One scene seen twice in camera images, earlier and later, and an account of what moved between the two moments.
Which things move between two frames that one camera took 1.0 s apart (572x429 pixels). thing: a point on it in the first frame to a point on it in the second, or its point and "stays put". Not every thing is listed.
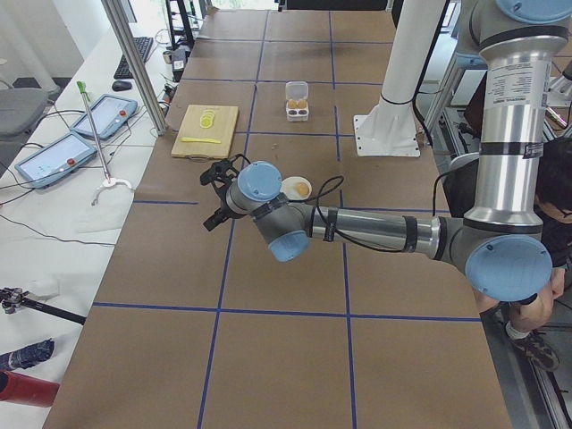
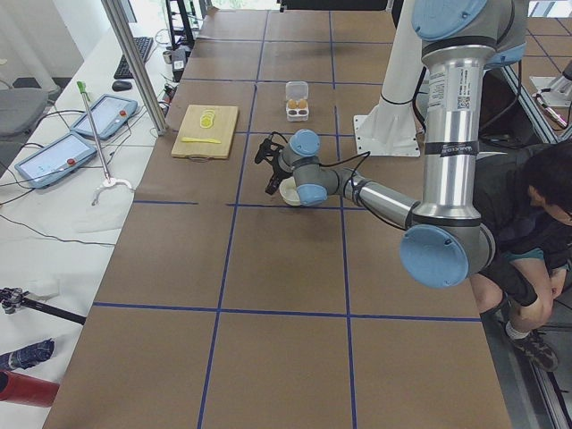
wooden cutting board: [222, 129] stays put
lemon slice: [206, 120] stays put
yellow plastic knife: [192, 139] stays put
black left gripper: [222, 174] to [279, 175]
